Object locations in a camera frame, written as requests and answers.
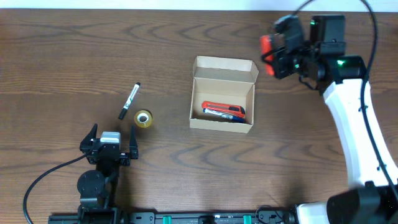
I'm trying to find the clear yellowish tape roll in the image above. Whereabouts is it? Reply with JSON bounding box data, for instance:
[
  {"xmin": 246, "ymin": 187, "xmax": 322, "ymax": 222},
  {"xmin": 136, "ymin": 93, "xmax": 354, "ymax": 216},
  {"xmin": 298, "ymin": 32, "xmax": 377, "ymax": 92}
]
[{"xmin": 134, "ymin": 110, "xmax": 153, "ymax": 128}]

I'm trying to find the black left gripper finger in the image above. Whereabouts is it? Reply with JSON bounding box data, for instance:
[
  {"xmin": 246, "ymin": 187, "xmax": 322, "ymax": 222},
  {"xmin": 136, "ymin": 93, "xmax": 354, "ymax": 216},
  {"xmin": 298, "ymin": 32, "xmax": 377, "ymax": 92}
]
[
  {"xmin": 80, "ymin": 123, "xmax": 98, "ymax": 152},
  {"xmin": 129, "ymin": 126, "xmax": 138, "ymax": 159}
]

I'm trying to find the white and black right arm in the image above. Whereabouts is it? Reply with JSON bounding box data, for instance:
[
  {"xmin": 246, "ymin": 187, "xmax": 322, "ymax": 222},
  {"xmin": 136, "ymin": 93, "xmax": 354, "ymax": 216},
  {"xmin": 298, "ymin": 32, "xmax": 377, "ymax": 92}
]
[{"xmin": 262, "ymin": 15, "xmax": 397, "ymax": 223}]

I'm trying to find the black and white marker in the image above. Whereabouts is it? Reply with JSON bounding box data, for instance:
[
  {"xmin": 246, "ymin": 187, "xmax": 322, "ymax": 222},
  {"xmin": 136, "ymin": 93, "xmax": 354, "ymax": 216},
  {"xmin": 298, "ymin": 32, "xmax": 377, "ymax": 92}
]
[{"xmin": 118, "ymin": 82, "xmax": 141, "ymax": 120}]

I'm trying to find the orange utility knife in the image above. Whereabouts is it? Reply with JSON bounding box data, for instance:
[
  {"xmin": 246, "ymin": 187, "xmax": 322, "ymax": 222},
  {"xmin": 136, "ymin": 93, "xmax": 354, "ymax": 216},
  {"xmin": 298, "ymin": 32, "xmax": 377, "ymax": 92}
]
[{"xmin": 201, "ymin": 101, "xmax": 246, "ymax": 118}]

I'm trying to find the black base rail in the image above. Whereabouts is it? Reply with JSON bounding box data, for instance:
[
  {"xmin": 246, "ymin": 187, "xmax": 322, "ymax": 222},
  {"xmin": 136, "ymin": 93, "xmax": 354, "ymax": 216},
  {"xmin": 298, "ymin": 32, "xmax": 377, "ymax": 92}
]
[{"xmin": 47, "ymin": 208, "xmax": 298, "ymax": 224}]

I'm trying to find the blue capped marker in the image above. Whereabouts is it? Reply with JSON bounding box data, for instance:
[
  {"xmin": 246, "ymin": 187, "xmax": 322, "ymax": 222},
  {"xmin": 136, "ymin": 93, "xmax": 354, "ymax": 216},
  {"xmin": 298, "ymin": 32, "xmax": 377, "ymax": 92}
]
[{"xmin": 203, "ymin": 108, "xmax": 245, "ymax": 123}]

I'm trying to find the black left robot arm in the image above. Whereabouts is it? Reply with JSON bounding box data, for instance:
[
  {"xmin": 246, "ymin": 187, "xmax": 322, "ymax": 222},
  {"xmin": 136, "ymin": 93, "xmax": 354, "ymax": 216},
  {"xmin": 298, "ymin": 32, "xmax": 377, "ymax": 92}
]
[{"xmin": 77, "ymin": 124, "xmax": 139, "ymax": 224}]

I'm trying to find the open brown cardboard box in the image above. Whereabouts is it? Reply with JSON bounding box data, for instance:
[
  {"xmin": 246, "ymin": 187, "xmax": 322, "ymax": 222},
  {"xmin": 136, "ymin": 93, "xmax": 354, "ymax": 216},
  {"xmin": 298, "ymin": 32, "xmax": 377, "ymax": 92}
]
[{"xmin": 189, "ymin": 56, "xmax": 259, "ymax": 134}]

